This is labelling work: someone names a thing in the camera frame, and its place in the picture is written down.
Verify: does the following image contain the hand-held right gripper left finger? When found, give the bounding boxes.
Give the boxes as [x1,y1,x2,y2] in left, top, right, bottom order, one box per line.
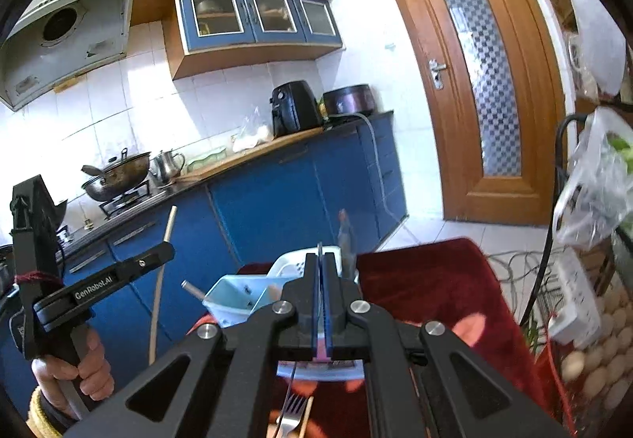
[64,254,322,438]

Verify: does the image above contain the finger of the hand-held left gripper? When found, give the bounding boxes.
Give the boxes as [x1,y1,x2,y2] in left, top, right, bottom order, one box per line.
[116,241,176,279]

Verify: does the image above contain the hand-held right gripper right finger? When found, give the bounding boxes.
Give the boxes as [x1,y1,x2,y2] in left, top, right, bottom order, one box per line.
[321,254,569,438]

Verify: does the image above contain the wooden chopstick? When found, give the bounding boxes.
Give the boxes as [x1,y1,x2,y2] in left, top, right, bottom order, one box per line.
[301,396,315,438]
[148,207,178,366]

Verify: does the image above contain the light blue utensil holder box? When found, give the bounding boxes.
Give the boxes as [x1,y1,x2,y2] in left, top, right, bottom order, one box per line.
[203,245,367,382]

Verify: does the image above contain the person's left hand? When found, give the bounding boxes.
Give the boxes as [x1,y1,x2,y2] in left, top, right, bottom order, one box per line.
[32,326,116,420]

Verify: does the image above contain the gas stove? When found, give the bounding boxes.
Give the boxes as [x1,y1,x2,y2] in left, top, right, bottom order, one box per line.
[99,181,164,221]

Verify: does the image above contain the black wok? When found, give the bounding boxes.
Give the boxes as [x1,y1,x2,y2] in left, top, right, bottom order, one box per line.
[81,148,152,202]

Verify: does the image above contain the metal kettle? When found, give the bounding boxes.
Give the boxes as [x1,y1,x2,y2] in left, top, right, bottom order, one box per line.
[148,150,186,186]

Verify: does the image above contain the blue base cabinet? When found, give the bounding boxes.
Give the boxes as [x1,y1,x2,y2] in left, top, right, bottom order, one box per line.
[0,110,409,419]

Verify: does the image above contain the green dish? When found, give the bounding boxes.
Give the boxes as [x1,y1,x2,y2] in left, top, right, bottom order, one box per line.
[188,147,227,172]

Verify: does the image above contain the red floral blanket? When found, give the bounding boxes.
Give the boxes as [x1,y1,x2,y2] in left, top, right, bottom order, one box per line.
[188,237,550,438]

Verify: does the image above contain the crumpled white bag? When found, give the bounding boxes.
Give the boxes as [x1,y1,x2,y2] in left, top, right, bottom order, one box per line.
[231,106,274,153]

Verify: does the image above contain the wooden door with glass panel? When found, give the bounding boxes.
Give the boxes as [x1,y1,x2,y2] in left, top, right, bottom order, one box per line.
[373,0,567,226]

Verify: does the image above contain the black air fryer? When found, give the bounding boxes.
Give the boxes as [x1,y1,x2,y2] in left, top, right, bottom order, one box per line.
[269,81,322,138]

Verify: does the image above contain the dark rice cooker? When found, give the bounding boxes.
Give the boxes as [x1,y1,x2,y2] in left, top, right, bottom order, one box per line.
[322,83,379,118]

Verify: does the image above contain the range hood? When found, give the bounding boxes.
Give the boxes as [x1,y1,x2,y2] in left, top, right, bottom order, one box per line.
[0,0,136,112]

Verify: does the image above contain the white power strip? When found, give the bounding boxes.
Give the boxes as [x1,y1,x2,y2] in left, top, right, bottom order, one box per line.
[546,247,601,345]

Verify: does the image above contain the pile of eggs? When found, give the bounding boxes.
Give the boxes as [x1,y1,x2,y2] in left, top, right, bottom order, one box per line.
[561,280,633,419]

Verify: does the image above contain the clear plastic bag of greens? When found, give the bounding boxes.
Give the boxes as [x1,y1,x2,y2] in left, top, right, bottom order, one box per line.
[554,106,633,251]

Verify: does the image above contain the white plastic bag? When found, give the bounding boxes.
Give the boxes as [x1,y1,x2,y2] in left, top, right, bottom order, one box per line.
[564,0,626,95]

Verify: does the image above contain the white power cord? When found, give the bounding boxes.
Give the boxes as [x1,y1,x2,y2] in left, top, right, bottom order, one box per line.
[356,114,416,238]

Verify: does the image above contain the tangle of grey cables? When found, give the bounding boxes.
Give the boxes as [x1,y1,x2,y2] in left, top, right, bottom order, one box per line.
[487,250,550,320]

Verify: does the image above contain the blue glass-front wall cabinet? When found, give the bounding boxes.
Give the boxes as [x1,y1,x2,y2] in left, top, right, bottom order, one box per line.
[163,0,344,80]

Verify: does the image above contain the red cable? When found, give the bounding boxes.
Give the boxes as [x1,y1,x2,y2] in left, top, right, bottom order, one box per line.
[544,319,579,438]

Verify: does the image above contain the black wire rack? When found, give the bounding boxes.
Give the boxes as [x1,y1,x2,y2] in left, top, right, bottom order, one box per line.
[517,114,633,438]

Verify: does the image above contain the silver door handle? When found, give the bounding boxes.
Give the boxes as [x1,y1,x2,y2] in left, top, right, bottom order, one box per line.
[429,58,448,90]

